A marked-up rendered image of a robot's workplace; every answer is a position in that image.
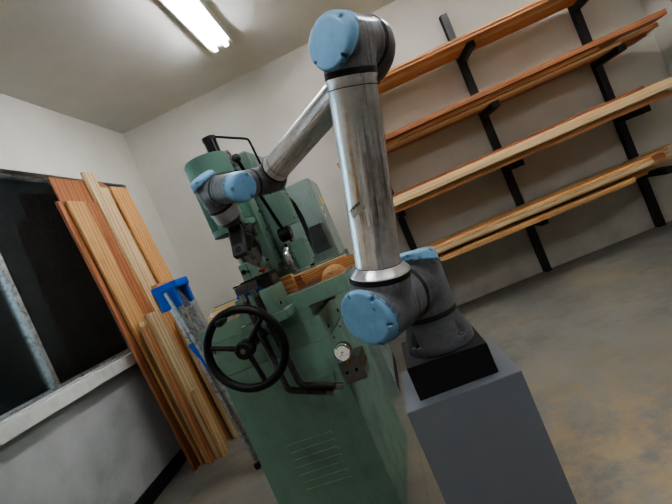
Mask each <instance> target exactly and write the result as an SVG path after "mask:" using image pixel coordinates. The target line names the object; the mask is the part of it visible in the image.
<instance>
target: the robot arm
mask: <svg viewBox="0 0 672 504"><path fill-rule="evenodd" d="M395 48H396V43H395V37H394V33H393V31H392V29H391V27H390V25H389V24H388V23H387V22H386V21H385V20H384V19H383V18H381V17H379V16H377V15H373V14H365V13H359V12H353V11H351V10H348V9H340V10H338V9H333V10H329V11H327V12H325V13H324V14H322V15H321V16H320V17H319V18H318V19H317V21H316V22H315V25H314V27H313V28H312V30H311V33H310V38H309V53H310V57H311V59H312V61H313V63H314V64H315V65H316V66H317V68H319V69H320V70H322V71H323V72H324V78H325V86H324V87H323V88H322V89H321V91H320V92H319V93H318V94H317V96H316V97H315V98H314V99H313V100H312V102H311V103H310V104H309V105H308V107H307V108H306V109H305V110H304V112H303V113H302V114H301V115H300V117H299V118H298V119H297V120H296V122H295V123H294V124H293V125H292V127H291V128H290V129H289V130H288V132H287V133H286V134H285V135H284V137H283V138H282V139H281V140H280V142H279V143H278V144H277V145H276V147H275V148H274V149H273V150H272V152H271V153H270V154H269V155H268V157H266V158H265V159H264V160H263V162H262V163H261V164H260V165H259V166H258V167H256V168H251V169H247V170H242V171H235V172H232V173H227V174H221V175H216V172H215V171H214V170H208V171H206V172H204V173H202V174H201V175H199V176H198V177H197V178H195V179H194V180H193V181H192V182H191V184H190V187H191V189H192V191H193V193H194V194H195V195H196V196H197V198H198V199H199V200H200V202H201V203H202V205H203V206H204V207H205V209H206V210H207V211H208V213H209V214H210V215H211V216H210V217H211V218H213V220H214V221H215V222H216V224H217V225H219V226H222V227H223V228H228V232H229V237H230V242H231V247H232V253H233V257H234V258H235V259H242V260H243V261H245V262H247V263H249V264H251V265H253V266H256V267H258V268H262V267H263V265H264V258H263V253H262V247H261V244H260V242H259V241H258V240H256V238H255V235H256V236H257V234H258V233H257V231H256V230H255V228H254V227H253V225H252V224H251V222H248V223H245V222H244V220H243V219H242V217H241V215H240V211H241V210H240V209H239V207H238V206H237V204H236V203H244V202H247V201H249V200H250V199H252V198H255V197H259V196H262V195H266V194H270V193H276V192H278V191H280V190H282V189H283V188H284V187H285V186H286V184H287V179H288V175H289V174H290V173H291V172H292V171H293V170H294V168H295V167H296V166H297V165H298V164H299V163H300V162H301V161H302V160H303V158H304V157H305V156H306V155H307V154H308V153H309V152H310V151H311V150H312V148H313V147H314V146H315V145H316V144H317V143H318V142H319V141H320V140H321V138H322V137H323V136H324V135H325V134H326V133H327V132H328V131H329V130H330V128H331V127H332V126H333V127H334V133H335V140H336V146H337V152H338V159H339V165H340V171H341V178H342V184H343V191H344V197H345V203H346V210H347V216H348V222H349V229H350V235H351V241H352V248H353V254H354V260H355V266H354V267H353V268H352V270H351V271H350V272H349V280H350V286H351V291H350V292H349V293H347V294H346V296H345V297H344V299H343V301H342V303H341V315H342V316H343V321H344V323H345V325H346V327H347V328H348V329H349V331H350V332H351V333H352V334H353V335H354V336H355V337H356V338H359V339H360V340H361V341H362V342H364V343H366V344H369V345H374V346H381V345H384V344H387V343H388V342H390V341H391V340H394V339H396V338H397V337H398V336H399V335H400V334H401V333H402V332H403V331H405V330H406V349H407V351H408V354H409V355H410V356H412V357H415V358H430V357H435V356H440V355H443V354H446V353H449V352H452V351H454V350H457V349H459V348H460V347H462V346H464V345H465V344H467V343H468V342H469V341H470V340H471V339H472V338H473V336H474V332H473V329H472V326H471V324H470V323H469V322H468V321H467V320H466V318H465V317H464V316H463V315H462V314H461V313H460V311H459V310H458V309H457V306H456V303H455V301H454V298H453V295H452V292H451V289H450V287H449V284H448V281H447V278H446V275H445V273H444V270H443V267H442V264H441V261H440V258H439V257H438V254H437V252H436V250H435V248H433V247H431V246H428V247H423V248H419V249H415V250H411V251H408V252H404V253H401V254H400V250H399V242H398V234H397V226H396V219H395V211H394V203H393V196H392V188H391V180H390V172H389V165H388V157H387V149H386V142H385V134H384V126H383V119H382V111H381V103H380V95H379V88H378V84H379V83H380V82H381V81H382V80H383V79H384V78H385V76H386V75H387V73H388V72H389V70H390V68H391V65H392V63H393V60H394V56H395ZM248 224H249V225H248ZM252 227H253V229H254V230H255V232H254V230H253V229H252ZM252 247H253V248H252ZM248 248H252V249H251V251H249V250H248ZM254 256H255V257H256V260H257V261H258V262H259V263H258V262H257V261H256V260H255V258H254Z"/></svg>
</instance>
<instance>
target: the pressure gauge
mask: <svg viewBox="0 0 672 504"><path fill-rule="evenodd" d="M341 352H343V353H341ZM341 354H342V355H341ZM351 354H352V347H351V345H350V344H349V343H348V342H345V341H341V342H338V343H337V344H336V346H335V347H334V349H333V355H334V357H335V358H336V359H337V360H339V361H346V363H347V364H349V363H351V360H350V357H351ZM340 356H341V357H340Z"/></svg>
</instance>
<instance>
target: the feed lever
mask: <svg viewBox="0 0 672 504"><path fill-rule="evenodd" d="M232 161H233V162H234V163H237V164H238V165H239V167H240V168H241V170H246V169H245V168H244V166H243V164H242V163H241V156H240V155H239V154H233V155H232ZM259 197H260V199H261V200H262V202H263V203H264V205H265V206H266V208H267V209H268V211H269V213H270V214H271V216H272V217H273V219H274V220H275V222H276V223H277V225H278V226H279V228H280V229H278V230H277V234H278V237H279V239H280V240H281V241H282V242H286V241H288V240H289V241H290V242H292V241H294V240H293V239H292V238H293V237H294V235H293V232H292V229H291V228H290V226H288V225H286V226H284V227H283V226H282V225H281V223H280V222H279V220H278V218H277V217H276V215H275V214H274V212H273V211H272V209H271V208H270V206H269V205H268V203H267V202H266V200H265V198H264V197H263V195H262V196H259Z"/></svg>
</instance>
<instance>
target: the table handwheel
mask: <svg viewBox="0 0 672 504"><path fill-rule="evenodd" d="M242 313H245V314H251V315H255V316H257V317H258V320H257V322H256V324H255V326H254V328H253V330H252V332H251V334H250V335H249V337H248V338H245V339H243V340H241V341H240V342H239V343H238V344H237V345H236V346H212V338H213V334H214V332H215V330H216V328H217V327H216V326H215V322H216V321H217V320H218V319H220V318H224V317H226V318H227V317H229V316H232V315H235V314H242ZM263 320H264V321H266V322H267V323H268V324H269V325H270V326H271V327H272V328H273V330H274V331H275V333H276V335H277V337H278V339H279V343H280V348H281V356H280V361H279V364H278V366H277V368H276V370H275V371H274V372H273V374H272V375H271V376H270V377H268V378H267V377H266V375H265V374H264V372H263V371H262V369H261V368H260V366H259V365H258V363H257V361H256V359H255V358H254V356H253V354H254V353H255V352H256V348H257V347H256V346H257V345H258V344H259V343H261V341H260V339H259V337H258V334H257V331H258V329H259V327H260V325H261V323H262V321H263ZM212 351H229V352H235V354H236V356H237V357H238V358H239V359H241V360H247V359H249V360H250V362H251V363H252V365H253V366H254V368H255V369H256V371H257V373H258V374H259V376H260V378H261V379H262V381H261V382H258V383H253V384H245V383H240V382H237V381H235V380H233V379H231V378H229V377H228V376H226V375H225V374H224V373H223V372H222V371H221V370H220V368H219V367H218V365H217V364H216V362H215V360H214V357H213V353H212ZM289 353H290V350H289V342H288V338H287V335H286V333H285V331H284V329H283V327H282V325H281V324H280V323H279V321H278V320H277V319H276V318H275V317H274V316H273V315H271V314H270V313H269V312H267V311H265V310H263V309H261V308H259V307H256V306H252V305H235V306H231V307H228V308H226V309H224V310H222V311H221V312H219V313H218V314H217V315H216V316H215V317H214V318H213V319H212V320H211V321H210V323H209V324H208V326H207V328H206V331H205V334H204V338H203V354H204V358H205V361H206V364H207V366H208V368H209V370H210V371H211V373H212V374H213V376H214V377H215V378H216V379H217V380H218V381H219V382H221V383H222V384H223V385H225V386H226V387H228V388H230V389H232V390H235V391H239V392H244V393H253V392H259V391H262V390H265V389H267V388H269V387H271V386H272V385H274V384H275V383H276V382H277V381H278V380H279V379H280V378H281V376H282V375H283V373H284V372H285V370H286V367H287V365H288V361H289Z"/></svg>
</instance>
